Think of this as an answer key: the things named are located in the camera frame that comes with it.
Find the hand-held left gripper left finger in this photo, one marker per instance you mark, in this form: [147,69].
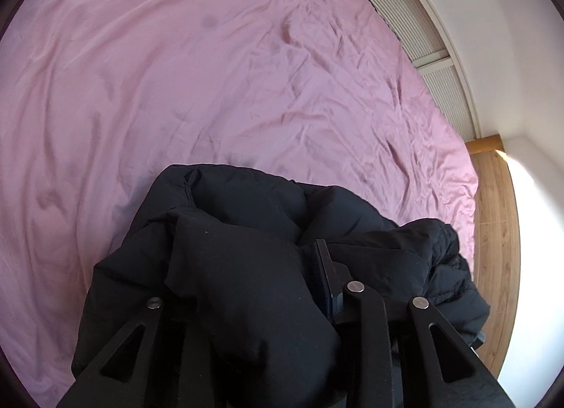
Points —
[152,317]

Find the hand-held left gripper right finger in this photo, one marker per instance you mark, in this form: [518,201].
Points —
[331,289]

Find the dark navy puffer jacket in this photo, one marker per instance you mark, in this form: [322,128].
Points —
[246,258]

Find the wooden skirting board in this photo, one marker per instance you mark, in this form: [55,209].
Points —
[484,145]

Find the pink bed sheet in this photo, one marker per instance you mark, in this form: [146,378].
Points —
[176,82]

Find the white ribbed panel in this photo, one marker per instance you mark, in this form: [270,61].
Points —
[409,7]

